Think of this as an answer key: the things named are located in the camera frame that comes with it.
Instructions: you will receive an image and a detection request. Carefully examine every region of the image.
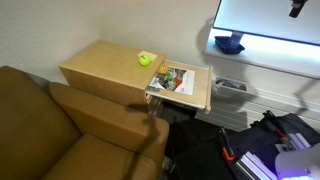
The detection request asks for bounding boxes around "brown upholstered sofa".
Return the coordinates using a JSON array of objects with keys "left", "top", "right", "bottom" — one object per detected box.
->
[{"left": 0, "top": 65, "right": 170, "bottom": 180}]

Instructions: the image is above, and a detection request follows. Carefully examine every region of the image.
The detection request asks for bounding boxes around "yellow-green tennis ball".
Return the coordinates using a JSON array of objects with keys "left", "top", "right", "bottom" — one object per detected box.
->
[{"left": 138, "top": 54, "right": 151, "bottom": 67}]

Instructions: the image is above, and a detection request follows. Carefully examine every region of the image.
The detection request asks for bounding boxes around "black plastic tray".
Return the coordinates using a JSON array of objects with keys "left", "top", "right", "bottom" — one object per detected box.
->
[{"left": 213, "top": 35, "right": 246, "bottom": 55}]

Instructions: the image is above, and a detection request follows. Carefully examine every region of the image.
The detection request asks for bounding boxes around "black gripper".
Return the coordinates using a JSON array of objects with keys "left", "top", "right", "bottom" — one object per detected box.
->
[{"left": 288, "top": 0, "right": 310, "bottom": 19}]

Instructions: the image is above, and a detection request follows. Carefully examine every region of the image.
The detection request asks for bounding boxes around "white window sill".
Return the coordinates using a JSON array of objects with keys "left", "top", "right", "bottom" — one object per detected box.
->
[{"left": 203, "top": 27, "right": 320, "bottom": 80}]

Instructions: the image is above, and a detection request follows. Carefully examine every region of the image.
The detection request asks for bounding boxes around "white ribbed radiator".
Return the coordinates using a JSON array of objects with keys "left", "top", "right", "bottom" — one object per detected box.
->
[{"left": 194, "top": 74, "right": 320, "bottom": 133}]

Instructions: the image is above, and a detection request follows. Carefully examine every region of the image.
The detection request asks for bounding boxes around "colourful printed magazine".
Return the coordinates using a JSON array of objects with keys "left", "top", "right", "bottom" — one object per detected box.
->
[{"left": 147, "top": 66, "right": 196, "bottom": 96}]

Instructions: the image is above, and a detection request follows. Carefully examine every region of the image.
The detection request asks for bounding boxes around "small orange object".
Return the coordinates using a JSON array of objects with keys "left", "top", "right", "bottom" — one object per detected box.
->
[{"left": 157, "top": 64, "right": 169, "bottom": 75}]

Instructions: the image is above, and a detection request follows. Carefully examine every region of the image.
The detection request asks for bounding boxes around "yellow sticky note pad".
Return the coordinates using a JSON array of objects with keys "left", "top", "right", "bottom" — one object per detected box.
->
[{"left": 137, "top": 50, "right": 159, "bottom": 64}]

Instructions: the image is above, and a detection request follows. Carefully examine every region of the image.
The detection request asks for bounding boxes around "orange and black clamp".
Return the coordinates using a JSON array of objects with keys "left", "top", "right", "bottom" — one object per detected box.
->
[{"left": 218, "top": 126, "right": 236, "bottom": 163}]

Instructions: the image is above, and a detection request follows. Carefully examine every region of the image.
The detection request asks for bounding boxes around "aluminium profile rail base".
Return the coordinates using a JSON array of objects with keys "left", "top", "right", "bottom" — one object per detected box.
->
[{"left": 234, "top": 132, "right": 313, "bottom": 180}]

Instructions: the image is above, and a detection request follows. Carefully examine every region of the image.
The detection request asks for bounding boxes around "open wooden drawer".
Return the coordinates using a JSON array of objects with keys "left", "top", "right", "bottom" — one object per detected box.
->
[{"left": 145, "top": 59, "right": 214, "bottom": 115}]

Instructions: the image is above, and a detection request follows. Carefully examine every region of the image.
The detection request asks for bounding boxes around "red handled black clamp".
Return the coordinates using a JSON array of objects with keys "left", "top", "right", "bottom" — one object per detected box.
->
[{"left": 261, "top": 110, "right": 296, "bottom": 151}]

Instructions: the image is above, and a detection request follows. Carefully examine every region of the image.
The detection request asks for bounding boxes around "light wooden cabinet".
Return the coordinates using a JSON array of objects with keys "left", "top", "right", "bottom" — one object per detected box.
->
[{"left": 58, "top": 40, "right": 167, "bottom": 108}]

